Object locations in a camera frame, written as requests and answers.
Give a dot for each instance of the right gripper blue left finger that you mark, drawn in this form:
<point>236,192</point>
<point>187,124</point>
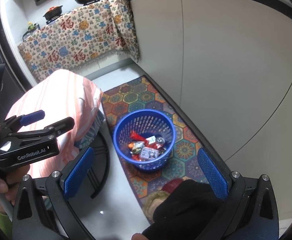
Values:
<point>65,186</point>

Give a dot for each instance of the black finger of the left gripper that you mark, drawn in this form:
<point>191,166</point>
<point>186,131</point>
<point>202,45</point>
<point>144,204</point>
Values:
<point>50,132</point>

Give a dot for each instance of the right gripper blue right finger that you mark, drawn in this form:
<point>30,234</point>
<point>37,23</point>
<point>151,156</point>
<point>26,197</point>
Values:
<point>228,188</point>

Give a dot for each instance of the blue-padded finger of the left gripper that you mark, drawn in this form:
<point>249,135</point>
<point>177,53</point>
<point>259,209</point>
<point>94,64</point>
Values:
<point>16,122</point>

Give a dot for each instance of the red snack sachet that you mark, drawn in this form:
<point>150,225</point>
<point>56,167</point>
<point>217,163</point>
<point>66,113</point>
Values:
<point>135,137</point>

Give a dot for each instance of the crushed red soda can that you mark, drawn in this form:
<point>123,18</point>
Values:
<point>156,143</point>

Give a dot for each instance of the yellow white snack bag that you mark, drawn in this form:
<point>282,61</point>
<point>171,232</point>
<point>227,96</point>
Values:
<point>136,147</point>

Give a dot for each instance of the green sleeve forearm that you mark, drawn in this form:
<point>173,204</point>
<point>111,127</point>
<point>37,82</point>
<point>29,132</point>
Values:
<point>6,225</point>

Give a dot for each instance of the blue mesh trash basket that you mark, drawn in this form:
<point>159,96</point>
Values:
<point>145,138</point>

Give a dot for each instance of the person's left hand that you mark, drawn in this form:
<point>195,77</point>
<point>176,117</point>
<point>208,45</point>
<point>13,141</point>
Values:
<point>9,186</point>

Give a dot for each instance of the orange white striped tablecloth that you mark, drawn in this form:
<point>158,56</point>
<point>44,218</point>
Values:
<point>63,94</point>

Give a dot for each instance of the black trousers leg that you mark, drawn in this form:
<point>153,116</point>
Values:
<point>185,213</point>

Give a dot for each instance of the dark grey refrigerator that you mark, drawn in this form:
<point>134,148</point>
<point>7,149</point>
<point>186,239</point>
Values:
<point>15,83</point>

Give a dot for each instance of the slipper foot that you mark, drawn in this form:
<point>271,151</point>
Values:
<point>156,198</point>

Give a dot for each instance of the white green carton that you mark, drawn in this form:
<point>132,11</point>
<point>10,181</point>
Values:
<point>148,154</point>

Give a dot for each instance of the patterned floral counter cloth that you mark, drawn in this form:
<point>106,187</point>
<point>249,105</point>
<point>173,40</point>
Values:
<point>80,37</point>

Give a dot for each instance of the black clay pot orange lid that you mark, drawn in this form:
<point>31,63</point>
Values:
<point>53,12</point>

